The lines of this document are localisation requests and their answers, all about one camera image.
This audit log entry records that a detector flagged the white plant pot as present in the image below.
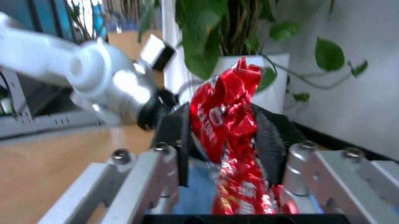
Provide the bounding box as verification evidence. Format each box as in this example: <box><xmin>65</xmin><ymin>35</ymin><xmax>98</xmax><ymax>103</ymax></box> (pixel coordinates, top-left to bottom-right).
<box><xmin>211</xmin><ymin>53</ymin><xmax>292</xmax><ymax>115</ymax></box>

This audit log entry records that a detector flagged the grey metal furniture frame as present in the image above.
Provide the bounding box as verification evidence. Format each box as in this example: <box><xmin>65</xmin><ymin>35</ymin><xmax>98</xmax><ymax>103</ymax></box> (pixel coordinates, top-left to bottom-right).
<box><xmin>0</xmin><ymin>67</ymin><xmax>107</xmax><ymax>140</ymax></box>

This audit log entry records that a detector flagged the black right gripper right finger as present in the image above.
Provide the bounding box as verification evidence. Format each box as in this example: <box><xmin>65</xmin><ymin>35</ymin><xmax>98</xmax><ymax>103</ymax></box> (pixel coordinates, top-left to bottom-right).
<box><xmin>251</xmin><ymin>103</ymin><xmax>399</xmax><ymax>224</ymax></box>

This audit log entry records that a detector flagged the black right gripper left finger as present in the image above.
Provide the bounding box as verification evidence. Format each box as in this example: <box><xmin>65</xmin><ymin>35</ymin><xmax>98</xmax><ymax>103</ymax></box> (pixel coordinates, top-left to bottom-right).
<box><xmin>36</xmin><ymin>102</ymin><xmax>192</xmax><ymax>224</ymax></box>

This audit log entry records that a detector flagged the green leafy potted plant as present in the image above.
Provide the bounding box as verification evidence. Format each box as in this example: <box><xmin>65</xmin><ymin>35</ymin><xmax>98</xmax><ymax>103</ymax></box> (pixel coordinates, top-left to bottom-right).
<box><xmin>136</xmin><ymin>0</ymin><xmax>369</xmax><ymax>103</ymax></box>

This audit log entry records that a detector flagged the thin-stemmed background plant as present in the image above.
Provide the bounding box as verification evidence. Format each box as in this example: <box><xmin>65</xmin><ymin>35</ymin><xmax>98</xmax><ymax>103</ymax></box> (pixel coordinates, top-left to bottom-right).
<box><xmin>66</xmin><ymin>0</ymin><xmax>109</xmax><ymax>45</ymax></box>

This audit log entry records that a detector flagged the red snack wrapper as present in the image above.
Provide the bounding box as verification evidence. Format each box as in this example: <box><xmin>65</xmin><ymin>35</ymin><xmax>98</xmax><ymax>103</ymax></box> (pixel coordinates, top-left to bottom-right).
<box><xmin>189</xmin><ymin>56</ymin><xmax>300</xmax><ymax>215</ymax></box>

